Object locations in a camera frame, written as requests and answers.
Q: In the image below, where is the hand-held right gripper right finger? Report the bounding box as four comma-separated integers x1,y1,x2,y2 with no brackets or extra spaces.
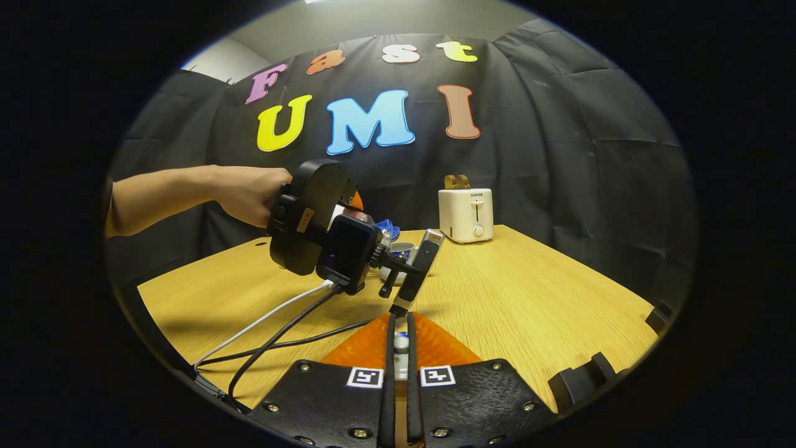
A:
407,311,557,448

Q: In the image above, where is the black cable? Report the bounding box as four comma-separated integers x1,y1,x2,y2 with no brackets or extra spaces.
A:
194,319,377,374
226,286,343,413

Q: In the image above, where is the black notched object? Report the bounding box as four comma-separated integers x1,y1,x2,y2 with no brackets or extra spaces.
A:
547,301,677,413

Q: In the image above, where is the blue folded towel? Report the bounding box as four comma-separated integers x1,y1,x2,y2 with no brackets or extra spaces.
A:
373,218,402,243

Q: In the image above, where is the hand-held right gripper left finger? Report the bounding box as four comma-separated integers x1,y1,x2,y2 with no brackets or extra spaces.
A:
248,313,397,448

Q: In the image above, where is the clear plastic water bottle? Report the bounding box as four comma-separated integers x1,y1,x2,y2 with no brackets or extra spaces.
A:
336,204,396,250

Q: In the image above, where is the white toaster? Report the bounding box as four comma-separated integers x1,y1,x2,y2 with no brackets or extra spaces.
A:
438,188,494,244

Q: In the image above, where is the white cable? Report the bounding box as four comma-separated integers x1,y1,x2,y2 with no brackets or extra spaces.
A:
194,280,336,374

